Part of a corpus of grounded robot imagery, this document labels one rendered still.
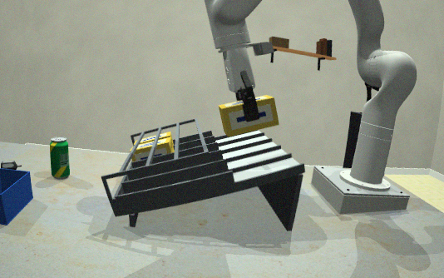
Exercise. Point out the yellow butter carton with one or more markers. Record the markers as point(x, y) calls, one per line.
point(162, 136)
point(234, 123)
point(164, 146)

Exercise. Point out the blue open bin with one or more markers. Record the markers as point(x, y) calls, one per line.
point(15, 193)

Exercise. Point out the green drink can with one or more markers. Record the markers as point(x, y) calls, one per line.
point(59, 155)

